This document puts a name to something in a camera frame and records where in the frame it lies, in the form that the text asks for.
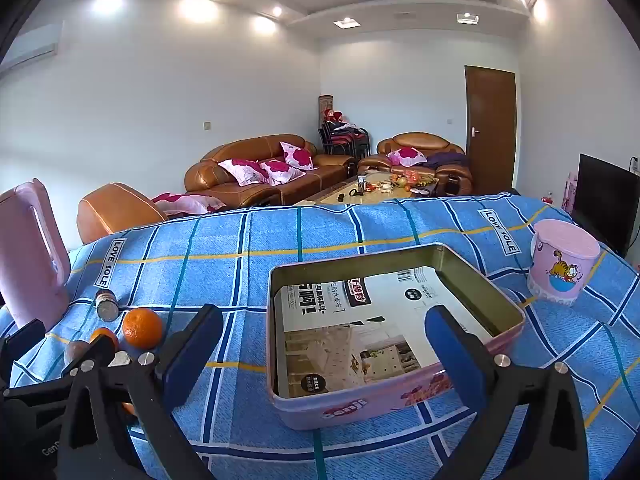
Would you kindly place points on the wooden coffee table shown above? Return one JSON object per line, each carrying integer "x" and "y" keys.
{"x": 332, "y": 197}

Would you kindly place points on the tall woven vase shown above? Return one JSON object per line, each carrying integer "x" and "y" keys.
{"x": 325, "y": 105}

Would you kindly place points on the brown leather three-seat sofa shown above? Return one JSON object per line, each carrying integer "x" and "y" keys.
{"x": 210, "y": 175}

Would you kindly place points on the black television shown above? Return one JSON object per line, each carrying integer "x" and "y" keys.
{"x": 605, "y": 200}

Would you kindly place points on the black red stacked chairs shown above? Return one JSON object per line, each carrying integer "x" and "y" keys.
{"x": 345, "y": 140}

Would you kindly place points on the pink electric kettle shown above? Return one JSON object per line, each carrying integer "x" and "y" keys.
{"x": 15, "y": 270}

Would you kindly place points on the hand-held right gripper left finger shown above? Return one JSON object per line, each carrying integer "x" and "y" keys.
{"x": 187, "y": 355}

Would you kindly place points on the pink tin box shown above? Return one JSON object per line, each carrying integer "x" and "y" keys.
{"x": 340, "y": 410}

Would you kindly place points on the pink floral pillow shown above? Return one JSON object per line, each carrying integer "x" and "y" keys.
{"x": 407, "y": 156}
{"x": 297, "y": 155}
{"x": 282, "y": 171}
{"x": 242, "y": 172}

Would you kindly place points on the orange-brown leather armchair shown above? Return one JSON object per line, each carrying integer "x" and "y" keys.
{"x": 115, "y": 210}

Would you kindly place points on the dark purple cloth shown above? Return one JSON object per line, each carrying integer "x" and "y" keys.
{"x": 447, "y": 160}

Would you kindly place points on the brown wooden door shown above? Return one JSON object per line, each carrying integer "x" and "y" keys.
{"x": 490, "y": 130}

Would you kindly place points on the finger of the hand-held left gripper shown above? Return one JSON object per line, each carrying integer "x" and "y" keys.
{"x": 97, "y": 352}
{"x": 25, "y": 337}

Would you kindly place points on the brown leather wide armchair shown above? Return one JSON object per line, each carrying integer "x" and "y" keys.
{"x": 415, "y": 141}

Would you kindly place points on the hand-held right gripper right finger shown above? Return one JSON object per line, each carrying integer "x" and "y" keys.
{"x": 452, "y": 355}

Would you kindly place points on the small orange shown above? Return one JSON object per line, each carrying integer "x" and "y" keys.
{"x": 108, "y": 335}
{"x": 129, "y": 408}

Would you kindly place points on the red flowers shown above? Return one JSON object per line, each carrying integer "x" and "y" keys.
{"x": 332, "y": 115}

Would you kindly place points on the pink cartoon bucket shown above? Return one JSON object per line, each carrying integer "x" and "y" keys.
{"x": 560, "y": 265}

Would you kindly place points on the large orange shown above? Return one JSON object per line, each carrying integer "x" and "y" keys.
{"x": 143, "y": 328}

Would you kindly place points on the brown kiwi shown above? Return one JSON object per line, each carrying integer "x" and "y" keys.
{"x": 75, "y": 352}

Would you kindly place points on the white air conditioner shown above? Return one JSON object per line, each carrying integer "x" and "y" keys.
{"x": 30, "y": 45}

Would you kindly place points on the square ceiling light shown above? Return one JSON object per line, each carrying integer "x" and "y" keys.
{"x": 467, "y": 18}
{"x": 345, "y": 22}

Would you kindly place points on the colourful snack pile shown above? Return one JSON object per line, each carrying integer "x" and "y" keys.
{"x": 410, "y": 180}

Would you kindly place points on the silver cup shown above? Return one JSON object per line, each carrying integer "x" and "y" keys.
{"x": 361, "y": 183}

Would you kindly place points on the printed paper sheet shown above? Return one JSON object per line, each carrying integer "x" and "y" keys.
{"x": 350, "y": 320}

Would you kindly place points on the pink gift bag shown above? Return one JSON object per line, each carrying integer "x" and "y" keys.
{"x": 569, "y": 192}

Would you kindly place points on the pink floral blanket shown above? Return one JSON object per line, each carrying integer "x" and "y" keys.
{"x": 187, "y": 203}

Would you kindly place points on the blue plaid tablecloth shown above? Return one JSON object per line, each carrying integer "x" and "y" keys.
{"x": 200, "y": 260}

